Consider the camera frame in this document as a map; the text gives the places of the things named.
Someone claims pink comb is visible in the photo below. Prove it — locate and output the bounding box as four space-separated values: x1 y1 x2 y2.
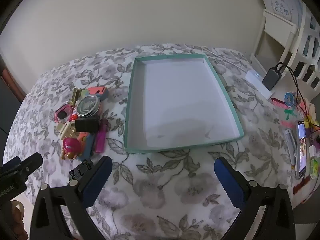
271 97 288 109

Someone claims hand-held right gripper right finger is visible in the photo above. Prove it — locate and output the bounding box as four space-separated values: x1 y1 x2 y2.
214 156 300 240

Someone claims white tube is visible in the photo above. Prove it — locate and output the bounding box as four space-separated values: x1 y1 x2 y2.
285 128 299 166

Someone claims floral blanket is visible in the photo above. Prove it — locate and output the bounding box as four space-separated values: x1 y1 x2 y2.
5 44 303 240

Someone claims white thin stick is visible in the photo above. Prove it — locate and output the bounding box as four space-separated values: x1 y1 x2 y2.
204 46 248 70

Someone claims purple lighter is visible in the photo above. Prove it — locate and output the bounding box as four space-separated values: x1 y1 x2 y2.
95 119 111 153

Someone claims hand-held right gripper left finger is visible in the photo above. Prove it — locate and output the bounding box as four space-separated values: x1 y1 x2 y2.
30 155 113 240

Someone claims pink toy watch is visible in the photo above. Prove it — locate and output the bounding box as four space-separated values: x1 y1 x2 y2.
54 102 73 123

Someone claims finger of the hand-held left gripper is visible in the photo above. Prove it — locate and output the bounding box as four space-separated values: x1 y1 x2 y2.
0 156 21 173
14 152 43 180

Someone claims white power strip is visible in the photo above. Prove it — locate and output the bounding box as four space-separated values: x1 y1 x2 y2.
245 70 275 99

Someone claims smartphone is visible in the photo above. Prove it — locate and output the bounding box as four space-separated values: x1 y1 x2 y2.
295 120 310 180

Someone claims gold patterned metal case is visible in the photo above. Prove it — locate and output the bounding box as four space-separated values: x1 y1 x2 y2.
69 87 79 107

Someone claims yellow hair clip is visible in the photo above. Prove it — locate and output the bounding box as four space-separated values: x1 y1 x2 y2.
304 116 320 131

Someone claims round metal tin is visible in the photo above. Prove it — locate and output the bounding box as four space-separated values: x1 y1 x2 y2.
76 96 101 117

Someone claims cream hair claw clip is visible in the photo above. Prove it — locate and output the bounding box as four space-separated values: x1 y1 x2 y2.
56 120 77 139

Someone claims yellow green small box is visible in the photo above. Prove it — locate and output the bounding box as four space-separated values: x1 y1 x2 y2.
310 158 320 178

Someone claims green bow clip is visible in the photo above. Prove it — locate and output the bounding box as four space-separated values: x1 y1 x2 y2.
284 108 297 121

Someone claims round blue tin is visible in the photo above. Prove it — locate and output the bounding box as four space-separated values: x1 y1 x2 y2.
284 92 297 106

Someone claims white slatted furniture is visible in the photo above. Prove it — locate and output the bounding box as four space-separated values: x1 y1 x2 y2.
250 0 320 90

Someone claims black cable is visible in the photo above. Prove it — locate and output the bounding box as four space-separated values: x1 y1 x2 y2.
276 62 320 137

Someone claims person's left hand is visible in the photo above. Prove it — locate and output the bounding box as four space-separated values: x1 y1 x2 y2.
10 200 29 240

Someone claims pink toy figure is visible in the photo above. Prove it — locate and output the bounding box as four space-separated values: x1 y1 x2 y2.
61 137 82 160

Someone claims black power adapter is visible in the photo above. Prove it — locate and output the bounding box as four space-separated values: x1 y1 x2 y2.
262 67 283 91

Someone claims black square box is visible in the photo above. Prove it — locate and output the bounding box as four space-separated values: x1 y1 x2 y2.
74 116 99 133

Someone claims black plastic clip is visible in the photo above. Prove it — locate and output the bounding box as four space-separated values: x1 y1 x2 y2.
68 160 95 186

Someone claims dark cabinet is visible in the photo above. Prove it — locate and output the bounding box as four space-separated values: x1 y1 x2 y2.
0 60 25 140

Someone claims teal cardboard box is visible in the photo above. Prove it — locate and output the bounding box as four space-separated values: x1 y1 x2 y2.
124 54 244 154

